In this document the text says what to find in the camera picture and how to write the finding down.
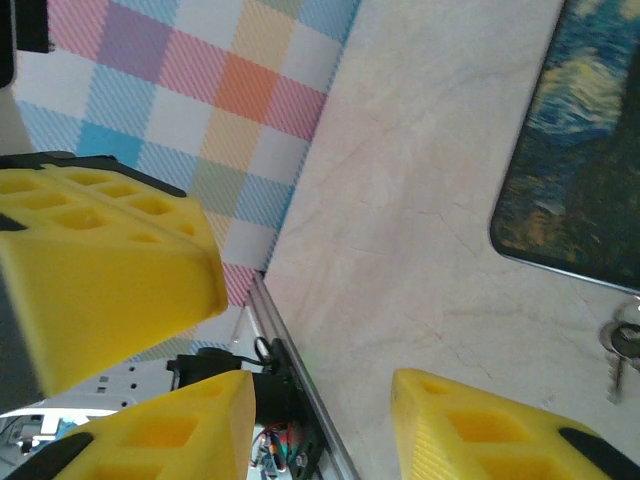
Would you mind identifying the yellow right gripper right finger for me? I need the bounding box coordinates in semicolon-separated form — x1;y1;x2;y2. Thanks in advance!
391;368;640;480

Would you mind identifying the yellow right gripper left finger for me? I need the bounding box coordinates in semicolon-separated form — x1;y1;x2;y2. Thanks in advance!
0;368;257;480

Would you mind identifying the silver key with ring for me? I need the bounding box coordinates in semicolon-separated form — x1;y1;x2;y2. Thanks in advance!
598;297;640;406

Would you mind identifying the green circuit board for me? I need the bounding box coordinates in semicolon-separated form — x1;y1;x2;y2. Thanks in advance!
249;423;301;476

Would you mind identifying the dark painting print pad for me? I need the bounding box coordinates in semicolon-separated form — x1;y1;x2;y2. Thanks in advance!
489;0;640;294

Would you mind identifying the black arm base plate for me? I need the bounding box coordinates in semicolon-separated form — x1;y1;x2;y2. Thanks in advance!
167;337;324;480

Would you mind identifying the grey slotted cable duct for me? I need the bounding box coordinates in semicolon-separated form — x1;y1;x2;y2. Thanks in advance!
47;362;176;416

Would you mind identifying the aluminium frame rail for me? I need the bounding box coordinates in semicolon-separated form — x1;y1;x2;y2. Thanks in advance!
247;272;362;480

